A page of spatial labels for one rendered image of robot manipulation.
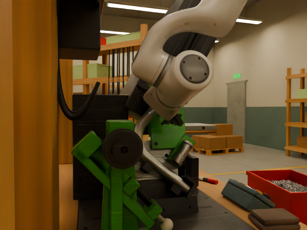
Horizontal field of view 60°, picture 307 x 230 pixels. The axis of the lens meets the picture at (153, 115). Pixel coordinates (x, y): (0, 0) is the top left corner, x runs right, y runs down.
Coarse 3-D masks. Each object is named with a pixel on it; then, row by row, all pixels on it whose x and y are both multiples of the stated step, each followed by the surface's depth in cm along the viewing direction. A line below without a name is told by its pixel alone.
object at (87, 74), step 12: (144, 24) 346; (120, 36) 375; (132, 36) 364; (144, 36) 346; (108, 48) 373; (120, 48) 366; (132, 48) 352; (84, 60) 404; (132, 60) 352; (84, 72) 404; (96, 72) 395; (108, 72) 374; (84, 84) 405; (108, 84) 374
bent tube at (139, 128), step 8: (152, 112) 80; (144, 120) 79; (136, 128) 78; (144, 128) 79; (144, 152) 76; (144, 160) 76; (152, 160) 76; (160, 168) 76; (168, 168) 77; (168, 176) 77; (176, 176) 77; (176, 184) 77; (184, 184) 77; (184, 192) 77
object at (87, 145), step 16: (80, 144) 49; (96, 144) 50; (80, 160) 49; (96, 160) 52; (96, 176) 50; (128, 176) 53; (128, 192) 52; (128, 208) 52; (144, 208) 56; (160, 208) 55; (144, 224) 53
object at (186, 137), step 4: (184, 136) 84; (188, 136) 84; (180, 140) 83; (188, 140) 84; (192, 140) 84; (180, 144) 83; (176, 148) 82; (172, 152) 82; (168, 156) 83; (168, 160) 82
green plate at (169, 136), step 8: (152, 120) 83; (160, 120) 84; (184, 120) 86; (152, 128) 82; (160, 128) 83; (168, 128) 84; (176, 128) 84; (184, 128) 85; (152, 136) 82; (160, 136) 82; (168, 136) 83; (176, 136) 84; (152, 144) 81; (160, 144) 82; (168, 144) 82; (176, 144) 83
